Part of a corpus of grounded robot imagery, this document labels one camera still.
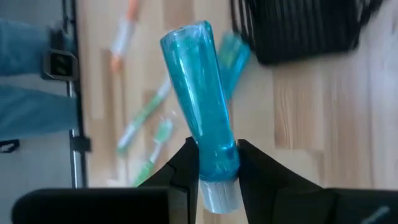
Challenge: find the black metal table frame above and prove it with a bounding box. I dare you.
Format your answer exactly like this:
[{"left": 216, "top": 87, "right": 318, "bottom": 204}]
[{"left": 62, "top": 0, "right": 91, "bottom": 189}]

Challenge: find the black wire basket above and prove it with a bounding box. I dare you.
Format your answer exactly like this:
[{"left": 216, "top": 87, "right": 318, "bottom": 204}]
[{"left": 229, "top": 0, "right": 385, "bottom": 65}]

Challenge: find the teal mouthwash bottle white cap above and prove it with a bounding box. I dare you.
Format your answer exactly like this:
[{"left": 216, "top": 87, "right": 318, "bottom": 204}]
[
  {"left": 160, "top": 20, "right": 243, "bottom": 215},
  {"left": 217, "top": 30, "right": 252, "bottom": 100}
]

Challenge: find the small grey-rimmed black box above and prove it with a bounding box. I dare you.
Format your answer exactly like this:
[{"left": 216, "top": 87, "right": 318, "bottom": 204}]
[{"left": 42, "top": 49, "right": 79, "bottom": 82}]

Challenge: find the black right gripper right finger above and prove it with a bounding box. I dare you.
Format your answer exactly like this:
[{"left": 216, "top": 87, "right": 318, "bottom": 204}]
[{"left": 238, "top": 139, "right": 398, "bottom": 224}]

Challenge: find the person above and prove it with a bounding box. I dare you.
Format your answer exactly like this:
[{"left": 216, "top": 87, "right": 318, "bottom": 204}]
[{"left": 0, "top": 19, "right": 78, "bottom": 139}]

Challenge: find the green toothbrush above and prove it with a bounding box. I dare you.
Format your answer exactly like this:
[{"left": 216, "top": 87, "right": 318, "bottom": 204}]
[
  {"left": 116, "top": 77, "right": 174, "bottom": 156},
  {"left": 132, "top": 119, "right": 174, "bottom": 187}
]

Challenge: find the orange toothbrush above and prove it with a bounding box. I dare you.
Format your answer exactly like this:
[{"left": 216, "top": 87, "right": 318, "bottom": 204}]
[{"left": 109, "top": 0, "right": 141, "bottom": 74}]

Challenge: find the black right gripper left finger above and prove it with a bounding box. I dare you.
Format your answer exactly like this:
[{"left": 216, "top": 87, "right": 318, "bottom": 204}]
[{"left": 11, "top": 136, "right": 200, "bottom": 224}]

